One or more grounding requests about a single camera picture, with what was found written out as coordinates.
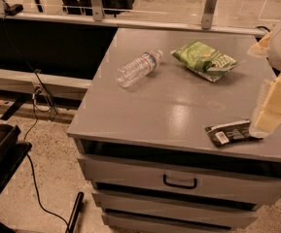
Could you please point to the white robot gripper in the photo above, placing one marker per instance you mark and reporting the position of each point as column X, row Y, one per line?
column 268, row 114

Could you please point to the black rxbar chocolate wrapper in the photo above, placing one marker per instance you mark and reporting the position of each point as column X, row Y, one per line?
column 230, row 133

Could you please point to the green chip bag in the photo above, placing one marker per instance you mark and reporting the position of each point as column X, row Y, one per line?
column 205, row 61

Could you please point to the grey drawer cabinet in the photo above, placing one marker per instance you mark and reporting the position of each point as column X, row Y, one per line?
column 129, row 137

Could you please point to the black drawer handle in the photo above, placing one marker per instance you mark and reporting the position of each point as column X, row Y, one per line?
column 189, row 184

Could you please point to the clear plastic water bottle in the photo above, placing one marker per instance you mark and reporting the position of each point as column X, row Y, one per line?
column 138, row 68

